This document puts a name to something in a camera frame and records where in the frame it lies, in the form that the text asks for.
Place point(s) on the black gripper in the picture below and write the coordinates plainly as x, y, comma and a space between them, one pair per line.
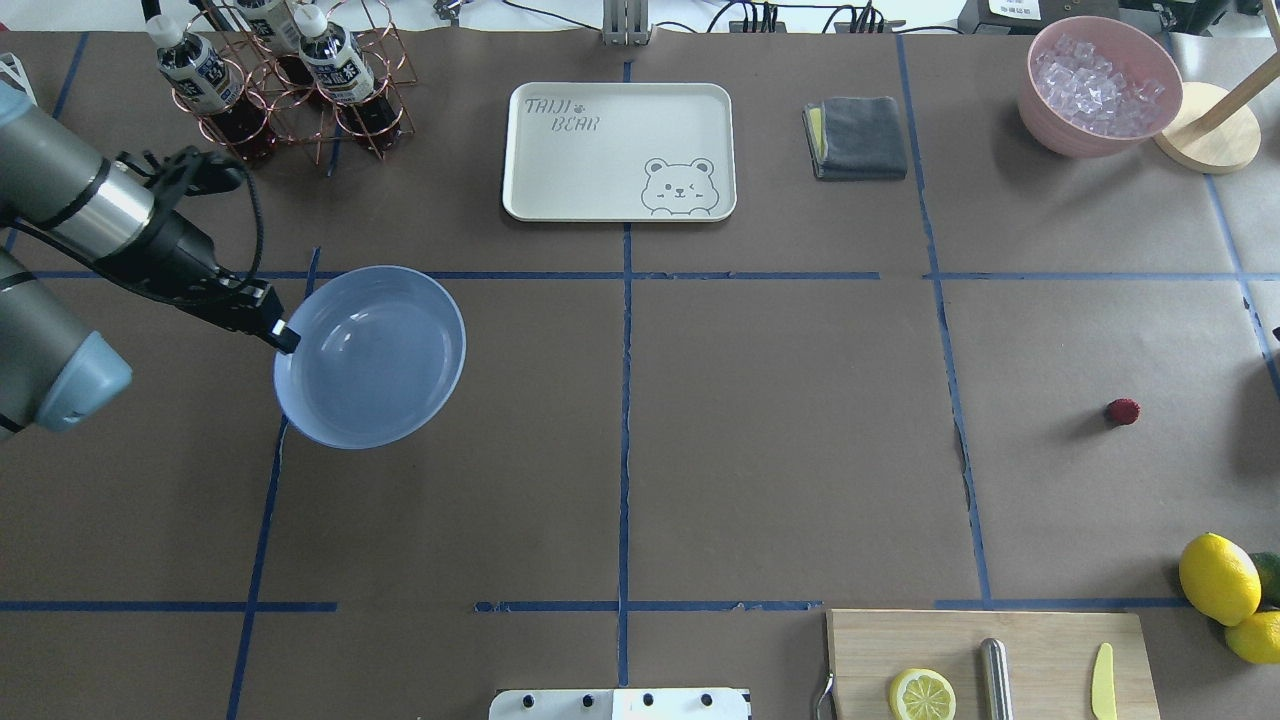
172, 253

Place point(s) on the blue plate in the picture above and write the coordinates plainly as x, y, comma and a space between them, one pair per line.
381, 350

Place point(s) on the red strawberry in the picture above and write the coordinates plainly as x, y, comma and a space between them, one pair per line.
1122, 412

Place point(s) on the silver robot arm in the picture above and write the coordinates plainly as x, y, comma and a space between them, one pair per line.
121, 222

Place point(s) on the left tea bottle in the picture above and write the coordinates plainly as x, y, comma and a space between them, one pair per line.
337, 63

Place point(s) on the tea bottle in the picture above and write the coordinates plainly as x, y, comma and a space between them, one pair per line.
273, 23
210, 88
337, 63

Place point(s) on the front tea bottle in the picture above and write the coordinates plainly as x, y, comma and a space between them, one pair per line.
210, 88

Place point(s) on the rear tea bottle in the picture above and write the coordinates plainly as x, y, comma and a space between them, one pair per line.
273, 23

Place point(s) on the cream bear tray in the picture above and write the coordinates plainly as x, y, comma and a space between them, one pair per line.
602, 152

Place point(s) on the grey folded cloth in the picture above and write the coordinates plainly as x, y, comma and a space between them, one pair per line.
856, 139

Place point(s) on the half lemon slice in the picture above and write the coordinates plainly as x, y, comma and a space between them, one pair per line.
919, 693

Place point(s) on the pink bowl of ice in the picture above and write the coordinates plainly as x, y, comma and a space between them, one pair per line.
1094, 86

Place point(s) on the round wooden stand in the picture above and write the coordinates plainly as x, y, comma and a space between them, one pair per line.
1214, 132

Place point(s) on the yellow lemon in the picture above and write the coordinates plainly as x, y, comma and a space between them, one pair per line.
1219, 579
1255, 639

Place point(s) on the green lime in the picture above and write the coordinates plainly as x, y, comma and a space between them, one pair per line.
1267, 567

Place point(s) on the copper wire bottle rack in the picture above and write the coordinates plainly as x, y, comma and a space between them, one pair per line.
299, 113

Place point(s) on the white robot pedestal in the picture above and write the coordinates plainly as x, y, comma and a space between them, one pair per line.
623, 703

